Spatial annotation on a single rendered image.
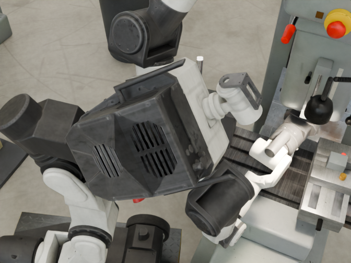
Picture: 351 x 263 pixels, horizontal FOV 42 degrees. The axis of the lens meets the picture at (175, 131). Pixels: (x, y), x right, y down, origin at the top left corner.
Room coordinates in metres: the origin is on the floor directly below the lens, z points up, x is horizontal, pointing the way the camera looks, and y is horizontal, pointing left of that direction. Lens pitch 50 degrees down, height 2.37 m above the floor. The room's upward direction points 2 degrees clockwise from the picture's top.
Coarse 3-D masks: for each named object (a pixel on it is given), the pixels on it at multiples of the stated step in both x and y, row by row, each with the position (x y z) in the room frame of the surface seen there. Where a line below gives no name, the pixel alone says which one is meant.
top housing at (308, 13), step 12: (288, 0) 0.90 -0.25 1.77; (300, 0) 0.89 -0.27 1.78; (312, 0) 0.88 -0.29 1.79; (324, 0) 0.87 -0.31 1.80; (336, 0) 0.86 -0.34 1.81; (348, 0) 0.85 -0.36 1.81; (288, 12) 0.90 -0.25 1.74; (300, 12) 0.88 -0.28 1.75; (312, 12) 0.87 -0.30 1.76; (324, 12) 0.86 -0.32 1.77
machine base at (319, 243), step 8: (320, 232) 1.17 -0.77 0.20; (328, 232) 1.18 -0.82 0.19; (208, 240) 1.11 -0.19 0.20; (320, 240) 1.12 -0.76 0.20; (200, 248) 1.06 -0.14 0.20; (208, 248) 1.06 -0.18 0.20; (312, 248) 1.08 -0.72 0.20; (320, 248) 1.08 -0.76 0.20; (200, 256) 1.02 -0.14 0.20; (208, 256) 1.02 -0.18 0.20; (312, 256) 1.03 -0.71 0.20; (320, 256) 1.04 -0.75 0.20
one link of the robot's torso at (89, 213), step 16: (48, 176) 0.67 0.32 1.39; (64, 176) 0.67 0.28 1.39; (64, 192) 0.66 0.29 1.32; (80, 192) 0.66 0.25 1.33; (80, 208) 0.70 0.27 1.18; (96, 208) 0.67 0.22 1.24; (112, 208) 0.76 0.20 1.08; (80, 224) 0.70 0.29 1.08; (96, 224) 0.69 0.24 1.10; (112, 224) 0.72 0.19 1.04
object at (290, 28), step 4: (292, 20) 0.92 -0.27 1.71; (296, 20) 0.92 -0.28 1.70; (292, 24) 0.90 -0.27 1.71; (288, 28) 0.88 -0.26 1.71; (292, 28) 0.88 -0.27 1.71; (284, 32) 0.87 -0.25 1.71; (288, 32) 0.87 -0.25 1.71; (292, 32) 0.87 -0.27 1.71; (284, 36) 0.85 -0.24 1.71; (288, 36) 0.85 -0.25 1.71; (284, 40) 0.85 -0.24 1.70; (288, 40) 0.85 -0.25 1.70
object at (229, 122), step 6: (210, 90) 1.27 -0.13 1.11; (228, 114) 1.15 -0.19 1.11; (222, 120) 1.15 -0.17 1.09; (228, 120) 1.14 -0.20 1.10; (234, 120) 1.14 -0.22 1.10; (228, 126) 1.14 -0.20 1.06; (234, 126) 1.18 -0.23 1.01; (228, 132) 1.14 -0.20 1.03; (228, 138) 1.14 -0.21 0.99; (228, 144) 1.13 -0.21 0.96
